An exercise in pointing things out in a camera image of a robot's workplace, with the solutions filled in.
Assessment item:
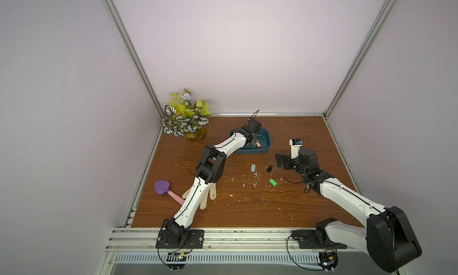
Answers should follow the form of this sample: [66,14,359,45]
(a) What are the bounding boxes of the aluminium front rail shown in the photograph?
[105,227,373,253]

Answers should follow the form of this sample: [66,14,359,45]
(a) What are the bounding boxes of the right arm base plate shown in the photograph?
[291,230,348,249]

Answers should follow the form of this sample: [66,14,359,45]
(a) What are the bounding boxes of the mint tag key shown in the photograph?
[250,164,258,178]

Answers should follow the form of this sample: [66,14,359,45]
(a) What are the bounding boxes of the potted plant in amber vase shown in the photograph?
[161,88,211,141]

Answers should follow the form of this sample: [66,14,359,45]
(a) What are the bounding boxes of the right black cable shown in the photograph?
[285,235,326,272]

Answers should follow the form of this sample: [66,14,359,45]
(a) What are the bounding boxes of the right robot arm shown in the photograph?
[275,147,422,273]

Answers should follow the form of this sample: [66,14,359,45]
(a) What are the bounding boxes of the connector board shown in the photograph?
[165,252,188,272]
[318,249,338,272]

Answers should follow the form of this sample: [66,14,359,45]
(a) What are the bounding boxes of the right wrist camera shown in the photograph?
[289,138,303,159]

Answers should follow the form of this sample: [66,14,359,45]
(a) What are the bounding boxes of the left connector board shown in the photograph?
[165,252,188,272]

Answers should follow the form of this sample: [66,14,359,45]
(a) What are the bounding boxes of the cream knit work glove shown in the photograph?
[181,183,217,209]

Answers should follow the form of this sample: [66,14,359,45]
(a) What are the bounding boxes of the black cable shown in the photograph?
[157,235,194,274]
[285,235,326,272]

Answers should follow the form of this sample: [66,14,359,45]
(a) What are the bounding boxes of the right connector board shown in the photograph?
[318,249,338,272]

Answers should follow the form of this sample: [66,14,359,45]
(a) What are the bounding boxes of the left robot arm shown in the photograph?
[158,116,262,246]

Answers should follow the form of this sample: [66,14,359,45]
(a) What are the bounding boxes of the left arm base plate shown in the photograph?
[155,229,205,249]

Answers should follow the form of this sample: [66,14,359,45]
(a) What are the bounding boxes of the left black cable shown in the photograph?
[157,235,194,274]

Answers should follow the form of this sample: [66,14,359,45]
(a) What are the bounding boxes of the teal plastic storage box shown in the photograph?
[234,128,272,155]

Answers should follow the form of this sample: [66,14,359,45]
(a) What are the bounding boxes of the purple pink toy shovel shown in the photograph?
[155,180,184,205]

